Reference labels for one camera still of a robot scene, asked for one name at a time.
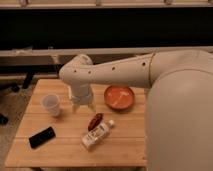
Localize orange bowl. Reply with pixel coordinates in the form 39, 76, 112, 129
104, 86, 135, 110

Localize clear plastic bottle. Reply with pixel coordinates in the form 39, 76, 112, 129
82, 120, 115, 149

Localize black rectangular remote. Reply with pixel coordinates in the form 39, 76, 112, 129
29, 127, 56, 149

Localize dark red pepper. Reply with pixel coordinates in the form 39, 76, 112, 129
88, 113, 103, 131

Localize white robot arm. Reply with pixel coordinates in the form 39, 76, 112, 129
59, 50, 213, 171

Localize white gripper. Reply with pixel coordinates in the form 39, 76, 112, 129
69, 84, 96, 113

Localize black object on floor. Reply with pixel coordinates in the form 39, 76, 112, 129
0, 113, 9, 125

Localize translucent plastic cup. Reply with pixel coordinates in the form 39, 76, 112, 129
41, 94, 60, 117

